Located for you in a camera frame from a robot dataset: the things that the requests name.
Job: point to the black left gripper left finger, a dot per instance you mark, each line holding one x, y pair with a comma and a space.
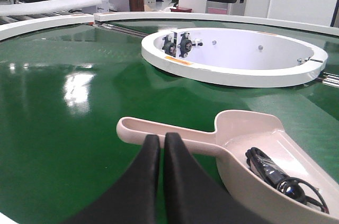
132, 198

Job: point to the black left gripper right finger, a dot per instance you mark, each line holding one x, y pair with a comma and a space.
191, 195

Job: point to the pink plastic dustpan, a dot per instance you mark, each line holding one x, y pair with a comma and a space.
260, 165

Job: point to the left black bearing block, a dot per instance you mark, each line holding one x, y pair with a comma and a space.
169, 47

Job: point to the black bearing block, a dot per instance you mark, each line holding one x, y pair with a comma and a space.
186, 44
169, 47

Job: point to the right black bearing block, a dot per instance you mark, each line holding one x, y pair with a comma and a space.
186, 44

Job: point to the steel rollers top left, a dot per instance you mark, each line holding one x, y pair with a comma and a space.
120, 29

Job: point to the steel rollers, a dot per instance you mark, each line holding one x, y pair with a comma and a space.
120, 29
328, 79

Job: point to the steel rollers right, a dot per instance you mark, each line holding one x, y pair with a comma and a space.
328, 79

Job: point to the white outer rim right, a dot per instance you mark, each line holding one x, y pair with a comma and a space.
116, 16

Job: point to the white rim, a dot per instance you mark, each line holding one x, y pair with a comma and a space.
116, 16
13, 29

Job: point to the white outer rim left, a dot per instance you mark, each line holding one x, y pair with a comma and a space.
13, 29

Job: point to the white foam roll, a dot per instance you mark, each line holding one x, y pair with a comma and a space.
46, 6

